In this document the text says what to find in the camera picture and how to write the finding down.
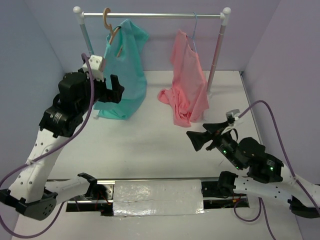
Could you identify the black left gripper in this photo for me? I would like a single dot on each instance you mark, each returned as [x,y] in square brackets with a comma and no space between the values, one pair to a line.
[113,95]

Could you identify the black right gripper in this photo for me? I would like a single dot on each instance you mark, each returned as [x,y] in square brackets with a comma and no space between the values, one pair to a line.
[215,130]

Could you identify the teal t shirt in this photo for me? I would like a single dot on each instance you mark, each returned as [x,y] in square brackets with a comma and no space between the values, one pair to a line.
[123,59]

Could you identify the tan wooden hanger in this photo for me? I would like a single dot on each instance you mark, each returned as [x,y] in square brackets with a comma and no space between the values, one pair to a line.
[112,31]

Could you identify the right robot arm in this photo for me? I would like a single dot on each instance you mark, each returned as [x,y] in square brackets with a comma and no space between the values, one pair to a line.
[267,176]

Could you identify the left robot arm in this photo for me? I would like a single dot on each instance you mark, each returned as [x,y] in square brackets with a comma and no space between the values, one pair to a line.
[30,195]

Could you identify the pink t shirt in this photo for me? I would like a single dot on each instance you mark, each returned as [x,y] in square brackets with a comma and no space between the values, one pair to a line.
[187,96]

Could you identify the white clothes rack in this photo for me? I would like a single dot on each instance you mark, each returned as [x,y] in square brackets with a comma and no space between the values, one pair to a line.
[222,16]

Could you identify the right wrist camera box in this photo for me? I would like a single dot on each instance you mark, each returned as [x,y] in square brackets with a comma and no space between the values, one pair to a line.
[233,118]

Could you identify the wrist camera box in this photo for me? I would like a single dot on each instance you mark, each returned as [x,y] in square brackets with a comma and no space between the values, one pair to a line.
[94,66]
[233,118]

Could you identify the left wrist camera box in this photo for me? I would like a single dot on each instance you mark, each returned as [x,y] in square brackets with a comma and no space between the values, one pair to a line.
[94,66]

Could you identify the blue wire hanger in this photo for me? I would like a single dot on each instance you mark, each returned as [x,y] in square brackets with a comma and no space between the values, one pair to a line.
[193,37]

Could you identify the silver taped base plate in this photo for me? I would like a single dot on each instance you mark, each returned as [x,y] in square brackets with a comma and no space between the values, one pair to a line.
[166,197]

